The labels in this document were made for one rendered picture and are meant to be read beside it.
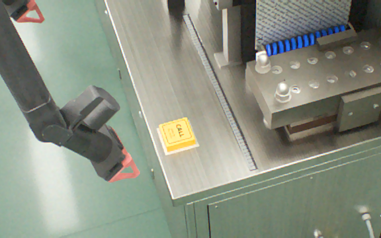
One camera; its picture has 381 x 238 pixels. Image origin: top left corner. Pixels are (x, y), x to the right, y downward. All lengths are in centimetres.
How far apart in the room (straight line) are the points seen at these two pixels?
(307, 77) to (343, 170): 27
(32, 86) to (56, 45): 203
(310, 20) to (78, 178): 136
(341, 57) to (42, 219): 142
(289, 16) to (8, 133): 161
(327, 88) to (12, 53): 74
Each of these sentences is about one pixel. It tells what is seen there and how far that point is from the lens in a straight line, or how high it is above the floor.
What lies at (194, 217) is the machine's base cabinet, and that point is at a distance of 163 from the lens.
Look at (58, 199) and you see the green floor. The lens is 266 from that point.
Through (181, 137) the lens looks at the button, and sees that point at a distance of 159.
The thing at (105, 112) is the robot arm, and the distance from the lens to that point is 124.
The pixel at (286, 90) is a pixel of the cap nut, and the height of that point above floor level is 106.
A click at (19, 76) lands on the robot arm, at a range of 113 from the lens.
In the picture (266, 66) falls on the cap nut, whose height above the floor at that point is 105.
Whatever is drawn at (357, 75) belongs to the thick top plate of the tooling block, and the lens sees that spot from 159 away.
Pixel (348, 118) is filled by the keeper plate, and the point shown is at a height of 95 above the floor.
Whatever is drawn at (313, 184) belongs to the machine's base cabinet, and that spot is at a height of 77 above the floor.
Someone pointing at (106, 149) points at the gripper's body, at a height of 115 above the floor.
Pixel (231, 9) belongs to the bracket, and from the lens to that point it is 163.
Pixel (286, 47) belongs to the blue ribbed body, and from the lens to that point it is 162.
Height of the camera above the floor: 221
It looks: 52 degrees down
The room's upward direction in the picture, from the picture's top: 5 degrees counter-clockwise
